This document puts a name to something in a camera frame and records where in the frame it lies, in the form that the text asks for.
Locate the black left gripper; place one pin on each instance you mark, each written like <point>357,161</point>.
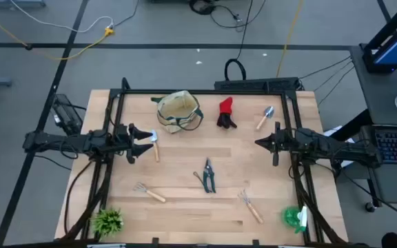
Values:
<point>122,139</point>

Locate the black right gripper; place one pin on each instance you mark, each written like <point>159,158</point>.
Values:
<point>286,143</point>

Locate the beige green gardening bag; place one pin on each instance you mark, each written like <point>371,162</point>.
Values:
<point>178,106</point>

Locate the red black gardening glove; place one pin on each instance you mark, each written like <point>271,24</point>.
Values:
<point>225,108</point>

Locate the green spray bottle white nozzle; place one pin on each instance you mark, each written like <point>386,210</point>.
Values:
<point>291,217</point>

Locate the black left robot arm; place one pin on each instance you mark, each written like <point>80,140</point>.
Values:
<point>71,143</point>

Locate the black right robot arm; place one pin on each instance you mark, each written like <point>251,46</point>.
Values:
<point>340,148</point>

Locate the black perforated power box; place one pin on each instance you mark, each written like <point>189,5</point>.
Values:
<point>253,84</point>

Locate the green pruning shears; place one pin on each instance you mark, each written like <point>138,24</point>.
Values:
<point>206,172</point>

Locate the black mesh electronics box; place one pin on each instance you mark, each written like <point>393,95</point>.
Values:
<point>64,113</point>

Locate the small green artificial plant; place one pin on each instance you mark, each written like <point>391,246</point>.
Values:
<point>107,222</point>

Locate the black caster wheel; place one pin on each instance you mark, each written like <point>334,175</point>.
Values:
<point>370,206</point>

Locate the grey desk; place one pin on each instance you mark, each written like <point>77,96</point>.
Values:
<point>374,86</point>

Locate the grey metal base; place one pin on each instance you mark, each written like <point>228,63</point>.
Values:
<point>12,3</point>

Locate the black aluminium table frame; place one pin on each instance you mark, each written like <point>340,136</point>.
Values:
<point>202,92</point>

